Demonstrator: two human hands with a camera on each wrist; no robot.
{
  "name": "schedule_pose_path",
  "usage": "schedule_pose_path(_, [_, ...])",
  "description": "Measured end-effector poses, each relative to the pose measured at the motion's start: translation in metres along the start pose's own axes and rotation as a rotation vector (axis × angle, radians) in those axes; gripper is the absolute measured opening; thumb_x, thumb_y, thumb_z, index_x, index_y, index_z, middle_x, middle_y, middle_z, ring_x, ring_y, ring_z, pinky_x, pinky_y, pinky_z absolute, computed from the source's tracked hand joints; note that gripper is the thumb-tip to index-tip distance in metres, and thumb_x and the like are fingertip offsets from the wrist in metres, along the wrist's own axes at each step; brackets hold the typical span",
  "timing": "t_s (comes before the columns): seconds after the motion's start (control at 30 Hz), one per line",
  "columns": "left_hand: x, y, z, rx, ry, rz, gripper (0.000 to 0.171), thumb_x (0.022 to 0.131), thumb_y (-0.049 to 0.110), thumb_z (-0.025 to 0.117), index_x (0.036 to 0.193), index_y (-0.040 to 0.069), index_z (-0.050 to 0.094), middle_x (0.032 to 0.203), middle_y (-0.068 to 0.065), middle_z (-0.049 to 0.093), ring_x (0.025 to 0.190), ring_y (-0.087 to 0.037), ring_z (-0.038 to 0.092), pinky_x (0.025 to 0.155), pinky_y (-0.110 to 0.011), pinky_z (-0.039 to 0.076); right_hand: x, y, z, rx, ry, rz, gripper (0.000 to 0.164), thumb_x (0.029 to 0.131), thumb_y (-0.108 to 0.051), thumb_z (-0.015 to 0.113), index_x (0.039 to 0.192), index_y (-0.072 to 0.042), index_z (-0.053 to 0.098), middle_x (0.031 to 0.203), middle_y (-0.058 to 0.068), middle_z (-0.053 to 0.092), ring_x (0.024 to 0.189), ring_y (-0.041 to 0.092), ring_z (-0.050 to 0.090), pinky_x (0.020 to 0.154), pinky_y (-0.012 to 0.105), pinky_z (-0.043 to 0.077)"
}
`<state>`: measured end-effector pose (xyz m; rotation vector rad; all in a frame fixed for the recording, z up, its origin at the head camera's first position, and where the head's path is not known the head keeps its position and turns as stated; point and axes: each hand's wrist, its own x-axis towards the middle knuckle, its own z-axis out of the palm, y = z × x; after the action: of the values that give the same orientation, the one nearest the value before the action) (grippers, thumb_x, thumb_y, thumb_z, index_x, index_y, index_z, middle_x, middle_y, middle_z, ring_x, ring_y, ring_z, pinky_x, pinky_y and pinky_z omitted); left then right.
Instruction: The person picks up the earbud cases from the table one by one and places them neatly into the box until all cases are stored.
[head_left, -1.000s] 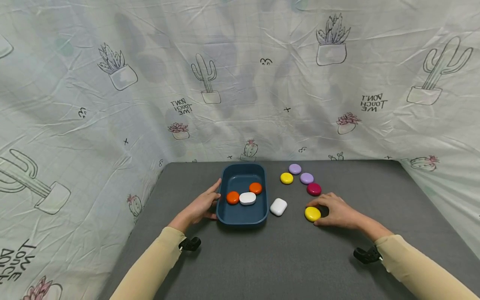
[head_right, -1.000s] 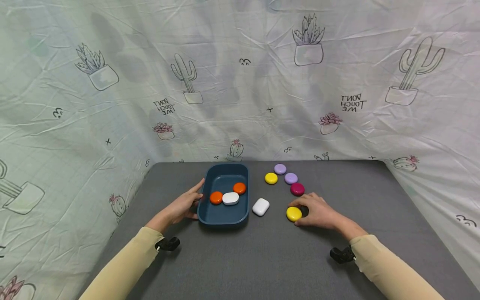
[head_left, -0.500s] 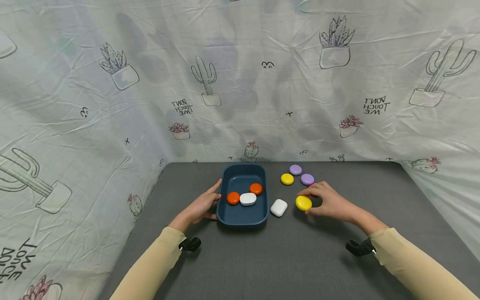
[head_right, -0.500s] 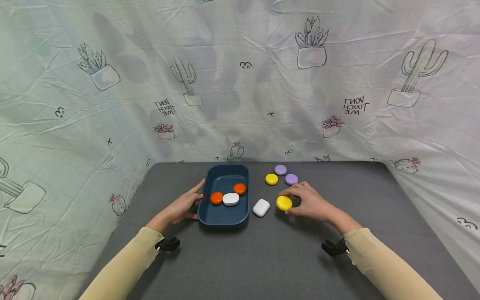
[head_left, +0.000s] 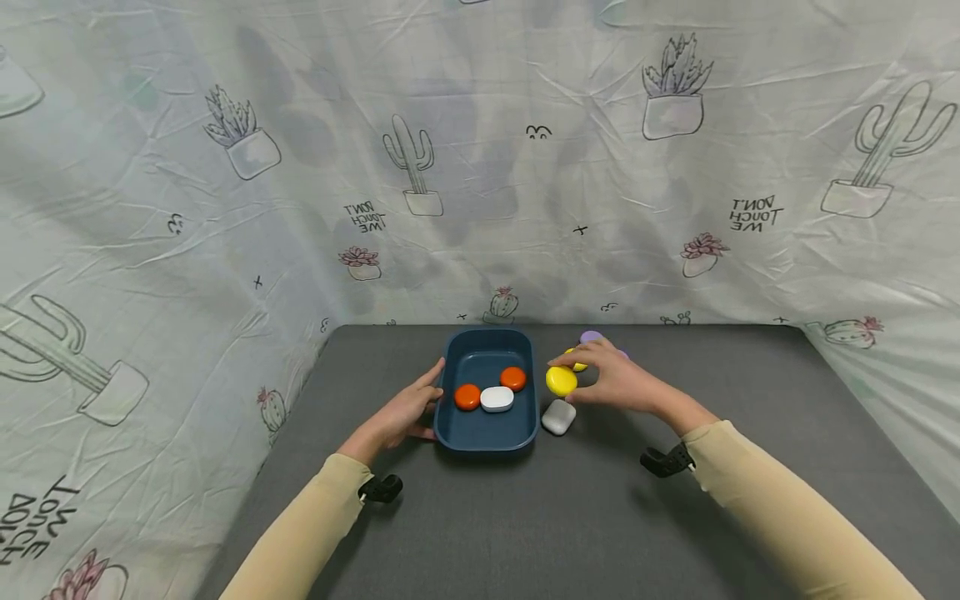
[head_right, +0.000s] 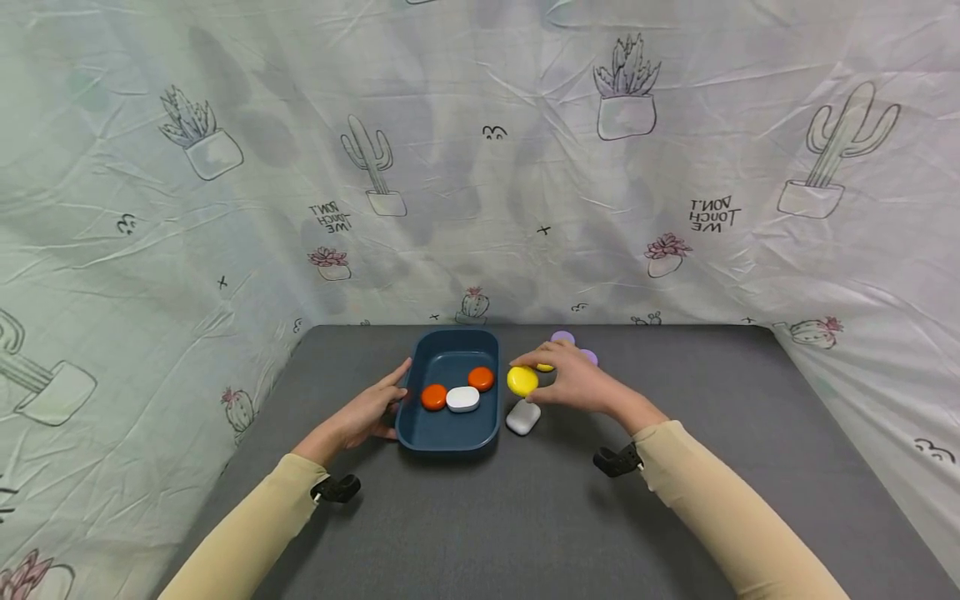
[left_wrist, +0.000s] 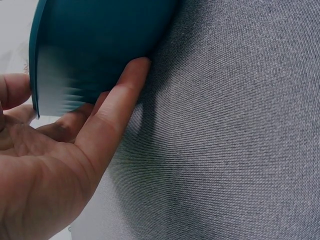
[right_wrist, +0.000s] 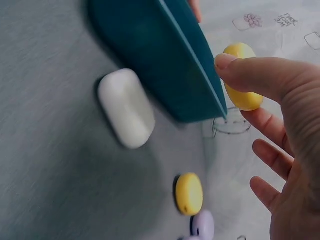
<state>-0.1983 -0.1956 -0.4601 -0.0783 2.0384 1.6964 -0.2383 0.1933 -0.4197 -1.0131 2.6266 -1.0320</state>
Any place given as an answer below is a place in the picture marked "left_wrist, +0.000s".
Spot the teal book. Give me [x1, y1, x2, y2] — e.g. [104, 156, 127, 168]
[28, 0, 180, 119]

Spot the person's left hand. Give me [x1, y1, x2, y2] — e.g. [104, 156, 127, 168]
[0, 56, 152, 240]

